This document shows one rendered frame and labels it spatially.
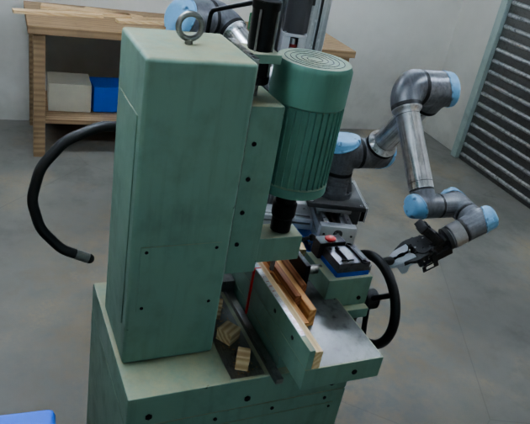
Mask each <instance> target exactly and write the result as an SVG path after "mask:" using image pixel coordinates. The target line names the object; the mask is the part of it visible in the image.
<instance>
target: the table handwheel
mask: <svg viewBox="0 0 530 424"><path fill-rule="evenodd" d="M360 251H361V252H362V253H363V254H364V255H365V256H366V257H367V259H368V260H370V261H371V262H373V263H374V264H375V265H376V266H377V267H378V268H379V270H380V272H381V273H382V274H383V276H384V280H385V282H386V284H387V287H388V290H389V293H386V294H379V293H378V291H377V290H376V289H373V288H371V289H369V290H368V295H367V298H366V300H365V303H364V304H365V305H366V306H367V307H368V312H367V315H366V316H364V317H363V322H362V327H361V329H362V330H363V332H364V333H365V334H366V331H367V324H368V315H369V311H370V310H371V309H376V308H378V306H379V303H380V301H381V300H382V299H390V320H389V324H388V326H387V329H386V331H385V333H384V335H383V336H382V337H381V338H379V339H376V340H374V339H370V338H369V340H370V341H371V342H372V343H373V344H374V345H375V346H376V348H377V349H380V348H383V347H385V346H387V345H388V344H389V343H390V342H391V341H392V340H393V338H394V336H395V334H396V332H397V330H398V327H399V324H400V292H399V289H398V285H397V283H396V280H395V275H394V274H393V272H392V270H391V268H390V266H389V264H388V263H387V262H386V261H385V260H384V259H383V258H382V257H381V256H380V255H379V254H378V253H376V252H373V251H371V250H360Z"/></svg>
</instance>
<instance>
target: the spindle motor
mask: <svg viewBox="0 0 530 424"><path fill-rule="evenodd" d="M278 53H279V54H280V55H281V56H282V60H281V64H280V65H277V64H273V70H272V76H271V80H270V85H269V90H268V92H269V93H270V94H271V95H272V96H273V97H274V98H276V99H277V100H278V101H279V102H280V103H281V104H282V105H283V106H284V107H285V111H284V119H283V124H282V129H281V133H280V137H279V142H278V150H277V155H276V159H275V163H274V168H273V176H272V181H271V185H270V189H269V194H271V195H273V196H276V197H279V198H282V199H289V200H296V201H308V200H314V199H318V198H320V197H321V196H322V195H323V194H324V193H325V191H326V184H327V180H328V177H329V173H330V169H331V163H332V159H333V156H334V151H335V148H336V144H337V138H338V135H339V130H340V127H341V123H342V117H343V113H344V109H345V106H346V102H347V96H348V93H349V89H350V85H351V81H352V75H353V70H352V65H351V64H350V63H349V62H348V61H345V60H343V59H342V58H340V57H337V56H334V55H331V54H327V53H324V52H320V51H317V50H307V49H297V48H289V49H282V50H280V51H279V52H278Z"/></svg>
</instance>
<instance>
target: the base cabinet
mask: <svg viewBox="0 0 530 424"><path fill-rule="evenodd" d="M344 390H345V387H343V388H339V389H333V390H326V391H321V392H317V393H312V394H308V395H300V396H295V397H290V398H286V399H281V400H274V401H269V402H264V403H260V404H255V405H248V406H243V407H238V408H234V409H229V410H225V411H217V412H212V413H208V414H203V415H198V416H191V417H186V418H182V419H177V420H172V421H165V422H160V423H155V424H334V423H335V420H336V417H337V412H338V410H339V406H340V404H341V401H342V396H343V393H344ZM87 424H124V422H123V418H122V416H121V412H120V408H119V403H118V400H117V397H116V394H115V391H114V385H113V382H112V379H111V376H110V372H109V367H108V364H107V361H106V357H105V354H104V351H103V346H102V343H101V339H100V336H99V333H98V328H97V324H96V321H95V318H94V314H93V311H92V324H91V341H90V358H89V375H88V393H87Z"/></svg>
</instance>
